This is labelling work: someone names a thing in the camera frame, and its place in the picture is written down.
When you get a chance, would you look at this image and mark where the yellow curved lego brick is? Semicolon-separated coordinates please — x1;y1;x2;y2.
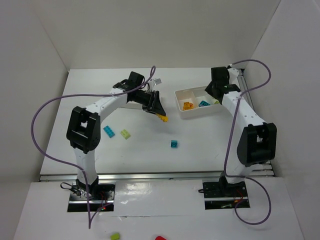
156;113;169;123

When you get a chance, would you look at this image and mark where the teal arch lego piece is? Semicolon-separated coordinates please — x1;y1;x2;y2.
198;100;210;107

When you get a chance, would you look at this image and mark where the yellow orange printed brick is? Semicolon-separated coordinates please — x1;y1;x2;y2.
182;101;195;111

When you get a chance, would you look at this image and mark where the long teal lego brick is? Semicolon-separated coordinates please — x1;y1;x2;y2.
103;125;115;138

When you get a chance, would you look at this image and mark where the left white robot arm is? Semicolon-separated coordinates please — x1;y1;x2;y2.
66;71;166;197

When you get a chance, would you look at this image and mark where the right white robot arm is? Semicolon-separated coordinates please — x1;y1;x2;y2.
205;66;277;197

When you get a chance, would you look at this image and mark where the left white compartment tray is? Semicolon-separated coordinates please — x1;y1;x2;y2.
120;101;143;110

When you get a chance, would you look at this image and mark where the white compartment tray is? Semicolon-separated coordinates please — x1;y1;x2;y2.
120;101;143;110
174;86;224;119

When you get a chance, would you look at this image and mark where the right white compartment tray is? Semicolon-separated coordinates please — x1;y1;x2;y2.
174;86;224;119

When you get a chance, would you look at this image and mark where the long light green brick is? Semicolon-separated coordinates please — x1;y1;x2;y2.
120;129;131;140

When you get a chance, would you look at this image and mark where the small teal lego brick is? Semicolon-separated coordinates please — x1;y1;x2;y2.
170;140;178;149

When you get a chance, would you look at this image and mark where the red object at edge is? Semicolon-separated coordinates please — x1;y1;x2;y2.
155;235;167;240

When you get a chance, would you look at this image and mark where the green brick on floor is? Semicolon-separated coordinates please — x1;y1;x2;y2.
110;232;121;240

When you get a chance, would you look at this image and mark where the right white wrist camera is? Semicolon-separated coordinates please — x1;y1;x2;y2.
227;64;241;87

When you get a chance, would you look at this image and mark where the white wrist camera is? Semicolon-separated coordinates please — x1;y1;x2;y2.
227;64;241;87
149;78;162;87

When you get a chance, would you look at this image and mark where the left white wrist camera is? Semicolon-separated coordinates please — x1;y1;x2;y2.
149;78;162;87

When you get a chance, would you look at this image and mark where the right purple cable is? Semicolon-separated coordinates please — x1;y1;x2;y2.
223;58;272;226

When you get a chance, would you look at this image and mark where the aluminium front rail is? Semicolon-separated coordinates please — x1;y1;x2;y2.
38;170;276;182

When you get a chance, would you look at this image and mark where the aluminium side rail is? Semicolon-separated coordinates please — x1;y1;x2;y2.
232;68;274;176

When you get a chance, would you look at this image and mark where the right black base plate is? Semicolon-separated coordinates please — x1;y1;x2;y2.
198;181;250;210

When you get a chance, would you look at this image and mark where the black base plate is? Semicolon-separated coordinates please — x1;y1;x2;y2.
198;181;250;210
66;183;116;213

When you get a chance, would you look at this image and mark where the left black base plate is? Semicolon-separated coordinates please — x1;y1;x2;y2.
66;183;116;213

